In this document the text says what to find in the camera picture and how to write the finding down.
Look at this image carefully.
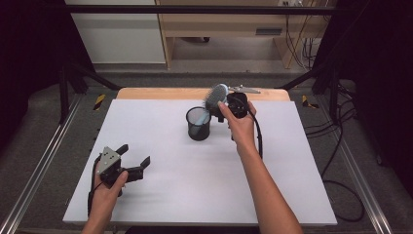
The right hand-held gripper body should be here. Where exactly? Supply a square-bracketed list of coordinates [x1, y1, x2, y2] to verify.
[226, 84, 262, 120]

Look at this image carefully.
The dark curtain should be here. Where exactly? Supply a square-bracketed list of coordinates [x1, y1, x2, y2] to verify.
[315, 0, 413, 198]
[0, 0, 95, 149]

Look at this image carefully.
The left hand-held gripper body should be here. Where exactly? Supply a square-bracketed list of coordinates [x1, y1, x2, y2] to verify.
[95, 146, 144, 198]

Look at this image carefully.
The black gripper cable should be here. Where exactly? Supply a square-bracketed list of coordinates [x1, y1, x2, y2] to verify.
[247, 109, 264, 161]
[87, 155, 103, 218]

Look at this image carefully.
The black metal stand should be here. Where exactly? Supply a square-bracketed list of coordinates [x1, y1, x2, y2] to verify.
[278, 62, 341, 122]
[57, 62, 122, 125]

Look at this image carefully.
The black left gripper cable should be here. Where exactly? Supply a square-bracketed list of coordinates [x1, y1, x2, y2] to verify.
[87, 155, 103, 218]

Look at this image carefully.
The light blue hairbrush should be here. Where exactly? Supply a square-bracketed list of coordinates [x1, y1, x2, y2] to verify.
[194, 83, 230, 127]

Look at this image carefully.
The person's right hand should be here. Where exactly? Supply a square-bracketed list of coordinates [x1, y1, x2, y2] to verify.
[217, 99, 258, 154]

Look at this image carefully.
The white cabinet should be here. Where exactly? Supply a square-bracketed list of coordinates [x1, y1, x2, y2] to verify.
[63, 0, 168, 65]

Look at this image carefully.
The black horizontal frame bar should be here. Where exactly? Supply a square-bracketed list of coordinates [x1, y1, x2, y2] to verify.
[63, 4, 339, 16]

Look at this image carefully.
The black floor cable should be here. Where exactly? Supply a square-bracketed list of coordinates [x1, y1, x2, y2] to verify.
[304, 80, 366, 224]

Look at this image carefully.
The aluminium rail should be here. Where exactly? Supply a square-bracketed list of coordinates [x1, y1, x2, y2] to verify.
[0, 94, 83, 234]
[319, 97, 394, 234]

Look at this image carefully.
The bundle of hanging cables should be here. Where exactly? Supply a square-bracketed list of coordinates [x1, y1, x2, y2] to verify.
[283, 14, 323, 71]

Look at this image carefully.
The person's left hand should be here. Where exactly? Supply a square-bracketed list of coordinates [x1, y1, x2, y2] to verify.
[92, 170, 130, 216]

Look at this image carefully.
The yellow black floor tape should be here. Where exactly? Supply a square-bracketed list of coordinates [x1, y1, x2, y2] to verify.
[93, 93, 107, 112]
[301, 94, 319, 110]

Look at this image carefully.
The wooden desk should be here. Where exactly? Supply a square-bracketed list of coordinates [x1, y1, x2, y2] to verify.
[155, 0, 329, 70]

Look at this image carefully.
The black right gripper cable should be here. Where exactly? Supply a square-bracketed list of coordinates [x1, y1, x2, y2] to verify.
[247, 109, 264, 161]

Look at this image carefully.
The black mesh cup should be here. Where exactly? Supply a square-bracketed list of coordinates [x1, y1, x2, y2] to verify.
[185, 105, 212, 142]

